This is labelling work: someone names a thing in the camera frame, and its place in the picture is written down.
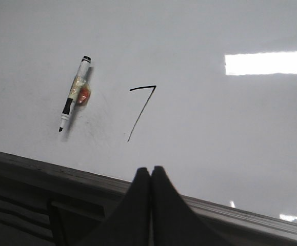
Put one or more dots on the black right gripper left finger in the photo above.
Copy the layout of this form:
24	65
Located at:
129	224

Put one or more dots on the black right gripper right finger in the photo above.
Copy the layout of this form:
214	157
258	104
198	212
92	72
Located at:
174	223

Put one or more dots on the black whiteboard marker with magnet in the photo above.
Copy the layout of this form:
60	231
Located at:
77	84

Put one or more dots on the black dark panel with shelf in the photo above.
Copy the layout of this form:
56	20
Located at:
32	216

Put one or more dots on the white whiteboard with aluminium frame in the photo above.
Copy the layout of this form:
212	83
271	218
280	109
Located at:
206	89

